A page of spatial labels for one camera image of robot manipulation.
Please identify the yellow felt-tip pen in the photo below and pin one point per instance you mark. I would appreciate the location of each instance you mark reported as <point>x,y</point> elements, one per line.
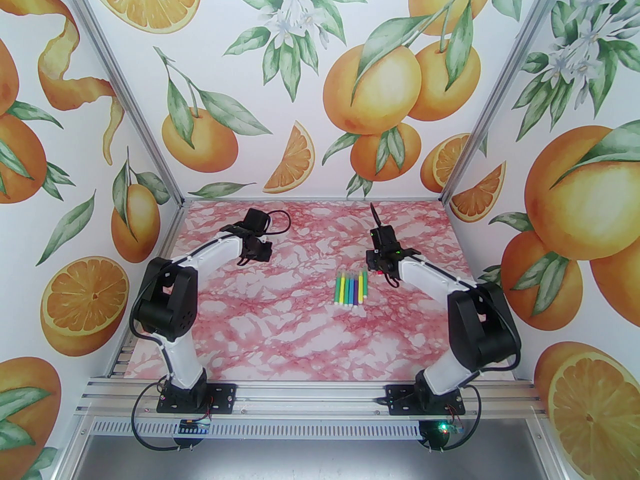
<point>342,290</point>
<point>359,288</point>

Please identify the teal green felt-tip pen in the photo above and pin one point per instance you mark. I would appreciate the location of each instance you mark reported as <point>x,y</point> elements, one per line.
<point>346,290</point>

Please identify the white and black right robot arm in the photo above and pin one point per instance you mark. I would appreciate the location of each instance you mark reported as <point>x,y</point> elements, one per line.
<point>430,275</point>

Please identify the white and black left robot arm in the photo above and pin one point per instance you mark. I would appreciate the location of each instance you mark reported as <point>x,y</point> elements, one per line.
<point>215,253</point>

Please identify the purple felt-tip pen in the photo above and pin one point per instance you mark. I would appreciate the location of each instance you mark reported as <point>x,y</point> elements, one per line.
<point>355,290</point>

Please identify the pink marble pattern mat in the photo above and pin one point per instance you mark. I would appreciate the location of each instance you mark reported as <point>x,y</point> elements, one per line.
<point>300,338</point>

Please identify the circuit board with green light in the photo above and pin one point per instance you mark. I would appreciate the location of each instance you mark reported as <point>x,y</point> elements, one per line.
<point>452,428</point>

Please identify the perforated metal strip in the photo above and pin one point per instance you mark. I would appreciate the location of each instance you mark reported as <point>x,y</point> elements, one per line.
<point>310,429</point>

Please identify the blue circuit board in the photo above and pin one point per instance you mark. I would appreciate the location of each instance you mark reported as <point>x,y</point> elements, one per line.
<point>192,427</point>

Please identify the aluminium back rail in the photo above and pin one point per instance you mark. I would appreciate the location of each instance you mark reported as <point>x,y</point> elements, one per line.
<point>310,199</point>

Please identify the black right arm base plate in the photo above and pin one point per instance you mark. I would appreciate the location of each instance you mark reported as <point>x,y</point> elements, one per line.
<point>397,403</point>

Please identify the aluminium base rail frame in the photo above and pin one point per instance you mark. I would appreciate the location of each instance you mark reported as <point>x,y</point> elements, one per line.
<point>310,399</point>

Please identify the aluminium corner post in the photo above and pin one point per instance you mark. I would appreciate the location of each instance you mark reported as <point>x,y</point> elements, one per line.
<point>126,88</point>
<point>479,125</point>

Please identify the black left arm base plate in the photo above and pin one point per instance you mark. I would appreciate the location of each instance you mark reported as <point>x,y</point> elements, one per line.
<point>225,398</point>

